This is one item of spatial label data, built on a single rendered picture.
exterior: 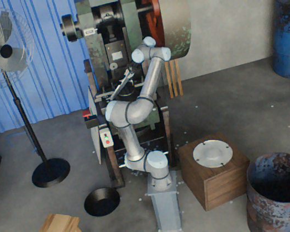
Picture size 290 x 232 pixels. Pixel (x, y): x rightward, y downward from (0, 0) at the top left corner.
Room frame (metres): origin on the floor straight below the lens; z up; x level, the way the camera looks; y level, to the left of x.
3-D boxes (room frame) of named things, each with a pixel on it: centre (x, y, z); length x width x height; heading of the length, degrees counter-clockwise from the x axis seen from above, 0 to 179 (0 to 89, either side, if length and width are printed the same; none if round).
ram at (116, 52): (2.17, 0.11, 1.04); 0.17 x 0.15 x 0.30; 7
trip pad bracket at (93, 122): (1.94, 0.39, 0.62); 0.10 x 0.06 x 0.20; 97
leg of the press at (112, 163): (2.31, 0.40, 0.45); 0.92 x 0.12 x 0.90; 7
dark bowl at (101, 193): (1.69, 0.47, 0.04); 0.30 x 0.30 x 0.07
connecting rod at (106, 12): (2.21, 0.11, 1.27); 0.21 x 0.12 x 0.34; 7
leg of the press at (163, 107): (2.38, -0.13, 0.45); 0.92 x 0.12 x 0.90; 7
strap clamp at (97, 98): (2.19, 0.28, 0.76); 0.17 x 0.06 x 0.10; 97
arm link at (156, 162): (1.41, -0.01, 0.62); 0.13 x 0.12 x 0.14; 60
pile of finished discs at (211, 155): (1.67, -0.44, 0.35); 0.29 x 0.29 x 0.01
